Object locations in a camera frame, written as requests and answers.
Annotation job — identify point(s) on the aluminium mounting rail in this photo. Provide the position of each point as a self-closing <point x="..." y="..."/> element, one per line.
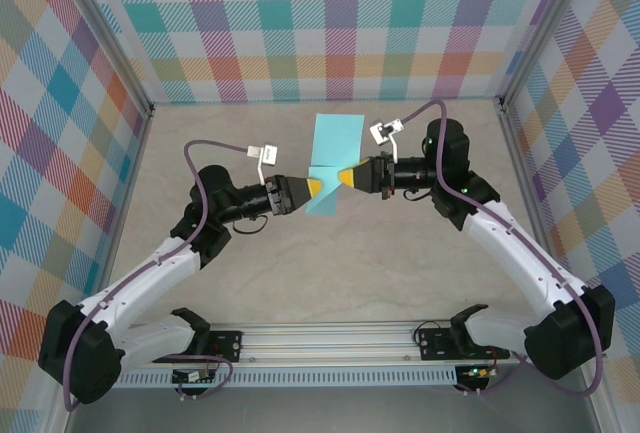
<point x="325" y="343"/>

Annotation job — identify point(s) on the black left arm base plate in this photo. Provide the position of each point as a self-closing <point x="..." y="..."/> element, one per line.
<point x="227" y="345"/>

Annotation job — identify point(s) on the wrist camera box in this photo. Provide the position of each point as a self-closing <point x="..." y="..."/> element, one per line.
<point x="385" y="132"/>
<point x="269" y="154"/>

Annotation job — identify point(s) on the aluminium frame post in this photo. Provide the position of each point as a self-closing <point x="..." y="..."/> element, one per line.
<point x="107" y="38"/>
<point x="545" y="28"/>

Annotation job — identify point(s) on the light blue paper sheet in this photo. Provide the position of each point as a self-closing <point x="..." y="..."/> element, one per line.
<point x="335" y="143"/>

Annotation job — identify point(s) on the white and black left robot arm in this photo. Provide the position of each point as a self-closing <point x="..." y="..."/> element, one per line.
<point x="150" y="285"/>

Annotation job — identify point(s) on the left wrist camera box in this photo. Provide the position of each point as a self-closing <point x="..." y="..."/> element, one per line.
<point x="269" y="154"/>

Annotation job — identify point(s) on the aluminium side rail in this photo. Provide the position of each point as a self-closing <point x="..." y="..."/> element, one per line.
<point x="517" y="153"/>
<point x="125" y="213"/>

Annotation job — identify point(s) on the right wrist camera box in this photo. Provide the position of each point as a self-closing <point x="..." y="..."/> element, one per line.
<point x="385" y="132"/>

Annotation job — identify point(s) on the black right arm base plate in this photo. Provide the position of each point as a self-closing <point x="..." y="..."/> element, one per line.
<point x="435" y="343"/>

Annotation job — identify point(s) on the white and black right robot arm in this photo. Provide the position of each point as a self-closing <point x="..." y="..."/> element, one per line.
<point x="515" y="265"/>

